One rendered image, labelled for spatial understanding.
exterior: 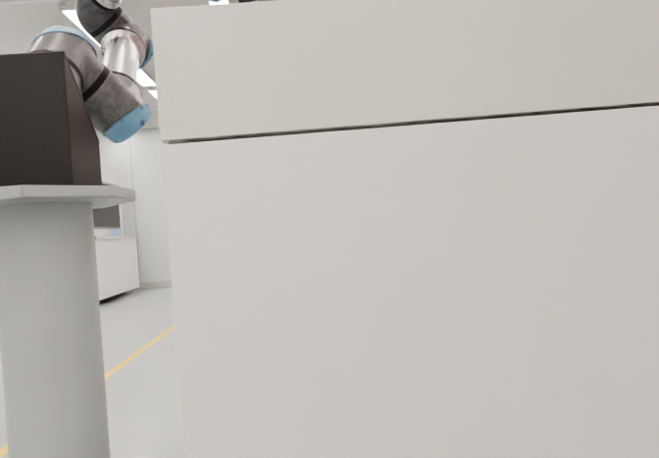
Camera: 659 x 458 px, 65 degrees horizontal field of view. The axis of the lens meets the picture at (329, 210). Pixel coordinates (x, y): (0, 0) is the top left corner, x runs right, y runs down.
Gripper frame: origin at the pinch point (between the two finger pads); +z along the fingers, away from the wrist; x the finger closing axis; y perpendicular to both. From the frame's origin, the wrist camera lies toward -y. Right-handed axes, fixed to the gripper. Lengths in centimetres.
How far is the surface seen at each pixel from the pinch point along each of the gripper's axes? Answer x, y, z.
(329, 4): 16, -11, 48
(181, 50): 16, 6, 50
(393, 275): -6, -10, 69
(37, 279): -18, 47, 44
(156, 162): -451, 324, -630
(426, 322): -10, -13, 73
